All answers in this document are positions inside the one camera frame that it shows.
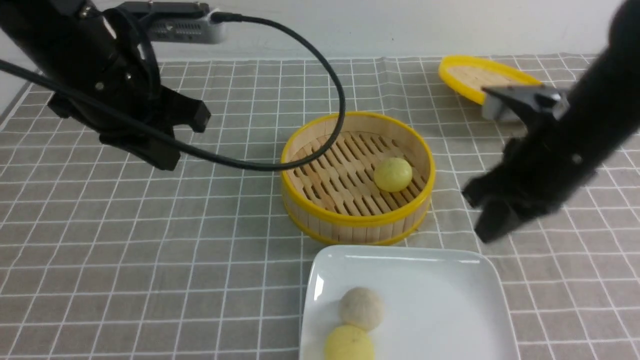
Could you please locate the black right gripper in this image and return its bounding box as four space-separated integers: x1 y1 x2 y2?
462 124 601 244

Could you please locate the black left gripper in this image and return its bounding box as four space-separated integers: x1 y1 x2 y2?
47 64 211 171

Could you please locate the small yellow steamed bun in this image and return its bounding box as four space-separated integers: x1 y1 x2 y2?
374 157 413 193

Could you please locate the beige steamed bun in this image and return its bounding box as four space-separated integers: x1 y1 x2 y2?
338 287 386 332

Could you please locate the large yellow steamed bun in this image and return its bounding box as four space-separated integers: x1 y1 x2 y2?
323 325 375 360

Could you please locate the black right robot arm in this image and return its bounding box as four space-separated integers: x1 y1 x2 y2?
462 0 640 244

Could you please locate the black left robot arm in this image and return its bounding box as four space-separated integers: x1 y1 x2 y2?
1 0 211 138

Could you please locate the white square plate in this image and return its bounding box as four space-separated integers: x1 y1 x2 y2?
298 244 521 360

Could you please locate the yellow rimmed steamer lid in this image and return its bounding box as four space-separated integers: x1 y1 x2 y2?
438 55 542 105

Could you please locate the bamboo steamer basket yellow rim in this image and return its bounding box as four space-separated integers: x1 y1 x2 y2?
280 111 436 246

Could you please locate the grey checked tablecloth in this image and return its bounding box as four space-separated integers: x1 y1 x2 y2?
0 57 640 360

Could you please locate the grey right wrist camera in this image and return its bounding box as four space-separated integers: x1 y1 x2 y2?
481 84 570 122

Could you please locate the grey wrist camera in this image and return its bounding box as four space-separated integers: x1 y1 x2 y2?
117 0 226 44
481 84 570 122

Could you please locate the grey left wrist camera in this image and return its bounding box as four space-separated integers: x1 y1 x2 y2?
117 0 226 44

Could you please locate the black camera cable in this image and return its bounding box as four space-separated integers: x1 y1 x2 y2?
0 12 347 172

